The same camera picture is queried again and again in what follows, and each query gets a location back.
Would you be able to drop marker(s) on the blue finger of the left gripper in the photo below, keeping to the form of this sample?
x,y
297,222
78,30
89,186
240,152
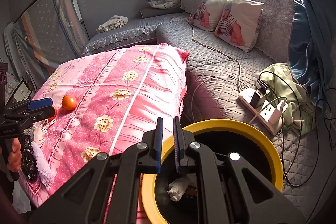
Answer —
x,y
38,104
40,114

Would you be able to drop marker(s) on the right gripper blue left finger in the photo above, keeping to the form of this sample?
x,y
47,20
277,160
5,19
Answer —
x,y
158,144

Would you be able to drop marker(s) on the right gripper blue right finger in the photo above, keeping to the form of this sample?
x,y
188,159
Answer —
x,y
178,144

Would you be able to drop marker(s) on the whole orange peel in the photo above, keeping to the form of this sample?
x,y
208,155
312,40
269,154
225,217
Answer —
x,y
69,103

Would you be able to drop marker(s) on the white tissue paper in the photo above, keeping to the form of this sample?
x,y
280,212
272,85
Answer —
x,y
177,188

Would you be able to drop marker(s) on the white bubble wrap piece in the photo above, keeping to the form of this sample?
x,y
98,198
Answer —
x,y
45,173

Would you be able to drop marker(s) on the large black plastic bag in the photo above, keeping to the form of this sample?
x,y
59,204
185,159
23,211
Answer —
x,y
29,164

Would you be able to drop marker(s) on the person left hand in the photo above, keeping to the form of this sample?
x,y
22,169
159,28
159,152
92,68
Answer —
x,y
15,157

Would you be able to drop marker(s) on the white low drawer cabinet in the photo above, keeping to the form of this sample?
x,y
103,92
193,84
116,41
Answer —
x,y
20,93

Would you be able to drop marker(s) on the pink floral table cloth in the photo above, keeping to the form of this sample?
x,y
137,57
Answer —
x,y
120,95

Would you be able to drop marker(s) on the striped sheet covered wardrobe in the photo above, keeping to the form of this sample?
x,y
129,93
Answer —
x,y
48,34

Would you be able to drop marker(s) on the white power strip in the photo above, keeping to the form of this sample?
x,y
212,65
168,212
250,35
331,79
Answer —
x,y
269,113

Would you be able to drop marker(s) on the grey quilted sofa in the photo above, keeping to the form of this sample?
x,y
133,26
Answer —
x,y
216,72

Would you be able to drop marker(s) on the crumpled beige cloth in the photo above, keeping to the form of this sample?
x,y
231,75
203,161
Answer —
x,y
113,23

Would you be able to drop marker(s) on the left baby print pillow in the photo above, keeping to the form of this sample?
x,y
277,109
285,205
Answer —
x,y
208,14

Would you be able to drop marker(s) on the baby print pillow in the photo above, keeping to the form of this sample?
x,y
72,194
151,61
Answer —
x,y
240,23
208,14

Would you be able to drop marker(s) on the right baby print pillow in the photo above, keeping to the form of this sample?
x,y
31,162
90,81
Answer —
x,y
240,23

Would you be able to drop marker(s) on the light green cloth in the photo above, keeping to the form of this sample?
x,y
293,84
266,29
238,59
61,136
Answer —
x,y
300,114

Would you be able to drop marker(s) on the blue right curtain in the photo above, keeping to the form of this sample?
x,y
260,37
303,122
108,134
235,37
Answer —
x,y
312,39

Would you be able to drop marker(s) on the cartoon print wall cloth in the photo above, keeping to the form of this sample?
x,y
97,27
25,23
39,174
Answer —
x,y
12,79

